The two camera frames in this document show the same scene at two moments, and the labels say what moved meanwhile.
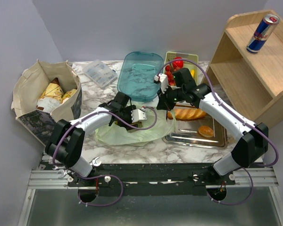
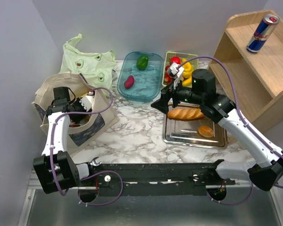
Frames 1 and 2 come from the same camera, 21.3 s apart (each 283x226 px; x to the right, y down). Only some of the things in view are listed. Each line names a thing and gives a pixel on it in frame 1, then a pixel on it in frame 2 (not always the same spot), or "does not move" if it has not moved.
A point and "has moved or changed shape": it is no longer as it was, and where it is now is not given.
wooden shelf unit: (259, 85) does not move
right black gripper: (163, 103) does not move
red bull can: (262, 33) does not move
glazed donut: (205, 131) does not move
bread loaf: (187, 114) does not move
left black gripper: (128, 110) to (78, 102)
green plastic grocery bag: (164, 126) to (96, 68)
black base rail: (152, 179) does not move
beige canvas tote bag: (45, 93) has moved or changed shape
